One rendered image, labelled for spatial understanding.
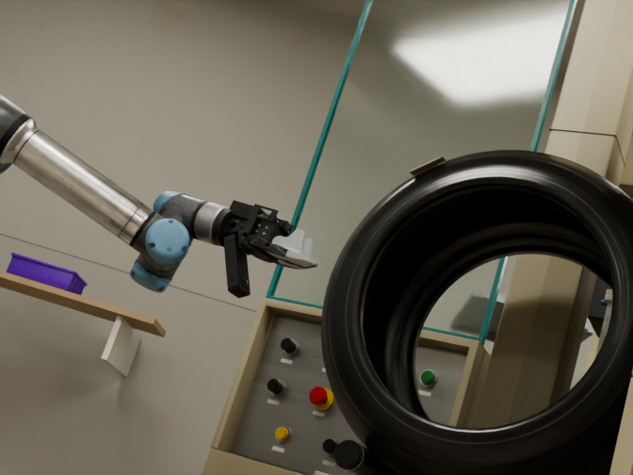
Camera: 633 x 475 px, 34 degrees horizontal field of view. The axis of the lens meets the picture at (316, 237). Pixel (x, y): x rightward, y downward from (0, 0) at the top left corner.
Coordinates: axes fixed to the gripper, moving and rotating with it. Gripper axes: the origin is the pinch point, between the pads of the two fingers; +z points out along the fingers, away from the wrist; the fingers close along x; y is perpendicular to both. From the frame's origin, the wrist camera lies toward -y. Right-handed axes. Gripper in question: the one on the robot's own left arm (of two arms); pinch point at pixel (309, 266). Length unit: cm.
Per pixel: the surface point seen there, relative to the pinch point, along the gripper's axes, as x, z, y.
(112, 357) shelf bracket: 248, -224, -16
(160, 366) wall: 290, -226, -8
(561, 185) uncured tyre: -11.5, 41.2, 21.3
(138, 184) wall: 273, -279, 78
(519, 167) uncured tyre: -11.3, 33.7, 22.6
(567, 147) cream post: 27, 26, 45
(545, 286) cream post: 26.7, 32.6, 16.2
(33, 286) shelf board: 218, -262, -1
